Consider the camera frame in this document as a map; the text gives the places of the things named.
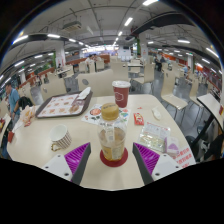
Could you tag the white card with red border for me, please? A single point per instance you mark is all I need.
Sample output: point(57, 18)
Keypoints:
point(18, 125)

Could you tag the person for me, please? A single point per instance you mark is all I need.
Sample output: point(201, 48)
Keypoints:
point(159, 61)
point(13, 101)

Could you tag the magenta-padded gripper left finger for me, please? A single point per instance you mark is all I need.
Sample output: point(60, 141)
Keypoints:
point(77, 156)

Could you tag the flat round red coaster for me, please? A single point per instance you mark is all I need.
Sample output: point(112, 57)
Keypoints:
point(113, 163)

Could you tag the beige side table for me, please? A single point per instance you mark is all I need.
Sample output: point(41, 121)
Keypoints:
point(210, 105)

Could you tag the red ketchup packet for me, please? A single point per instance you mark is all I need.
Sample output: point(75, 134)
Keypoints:
point(138, 119)

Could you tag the group of ceiling lights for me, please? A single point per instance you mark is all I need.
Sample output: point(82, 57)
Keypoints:
point(128, 21)

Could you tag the group of beige chairs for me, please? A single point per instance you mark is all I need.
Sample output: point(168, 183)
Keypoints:
point(140, 71)

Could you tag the beige plywood chair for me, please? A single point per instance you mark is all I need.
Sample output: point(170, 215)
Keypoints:
point(171, 96)
point(53, 88)
point(100, 81)

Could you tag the clear bottle with yellow drink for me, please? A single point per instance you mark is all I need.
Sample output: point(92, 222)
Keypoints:
point(112, 140)

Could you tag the ceiling air conditioner unit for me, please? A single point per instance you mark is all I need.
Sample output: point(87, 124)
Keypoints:
point(72, 26)

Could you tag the dark tray with paper liner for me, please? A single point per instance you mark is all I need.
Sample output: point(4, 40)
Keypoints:
point(60, 106)

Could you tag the white crumpled napkin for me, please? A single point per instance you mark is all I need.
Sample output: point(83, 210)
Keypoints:
point(84, 93)

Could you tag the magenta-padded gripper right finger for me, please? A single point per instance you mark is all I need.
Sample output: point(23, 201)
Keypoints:
point(146, 156)

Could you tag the red paper carton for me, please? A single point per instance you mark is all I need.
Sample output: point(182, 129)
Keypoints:
point(11, 136)

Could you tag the purple tissue pack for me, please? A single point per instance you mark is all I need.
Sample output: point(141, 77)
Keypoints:
point(172, 145)

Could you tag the colourful printed flyer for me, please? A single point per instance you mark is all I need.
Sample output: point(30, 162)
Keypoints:
point(93, 115)

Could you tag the black backpack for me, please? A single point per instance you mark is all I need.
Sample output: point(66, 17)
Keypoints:
point(25, 101)

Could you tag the red paper cup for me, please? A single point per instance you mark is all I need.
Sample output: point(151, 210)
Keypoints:
point(121, 95)

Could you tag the crumpled white tissue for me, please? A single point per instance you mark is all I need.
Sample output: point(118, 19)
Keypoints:
point(156, 113)

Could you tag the clear plastic bag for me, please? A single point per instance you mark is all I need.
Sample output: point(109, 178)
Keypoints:
point(153, 136)

